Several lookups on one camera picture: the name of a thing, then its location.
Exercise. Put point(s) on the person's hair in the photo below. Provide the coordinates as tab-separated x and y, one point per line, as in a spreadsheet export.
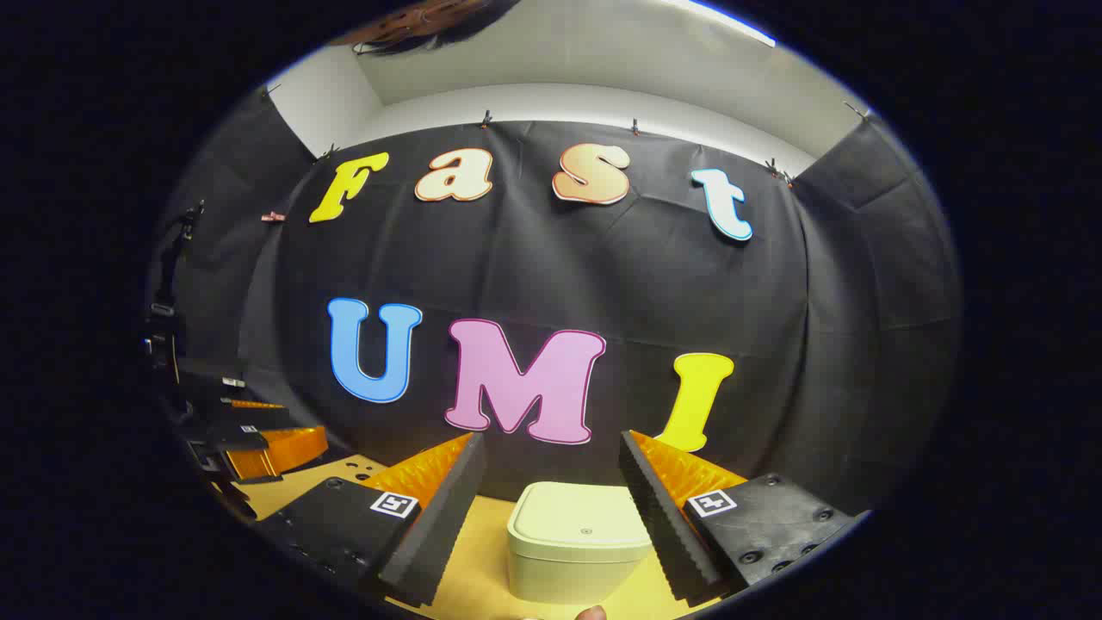
430	21

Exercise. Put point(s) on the green desktop garbage bin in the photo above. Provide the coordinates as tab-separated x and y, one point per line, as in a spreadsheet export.
577	525

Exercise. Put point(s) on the wooden desktop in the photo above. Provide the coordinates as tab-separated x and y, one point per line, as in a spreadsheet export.
482	568

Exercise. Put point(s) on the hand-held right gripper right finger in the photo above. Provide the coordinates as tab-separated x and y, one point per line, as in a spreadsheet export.
663	525

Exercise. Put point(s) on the black backdrop cloth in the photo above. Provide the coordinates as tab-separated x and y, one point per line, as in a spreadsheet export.
603	275

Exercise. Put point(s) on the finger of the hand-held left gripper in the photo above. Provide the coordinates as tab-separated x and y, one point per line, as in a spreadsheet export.
284	452
241	417

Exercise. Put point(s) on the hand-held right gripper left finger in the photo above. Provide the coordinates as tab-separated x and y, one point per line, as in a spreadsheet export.
448	508

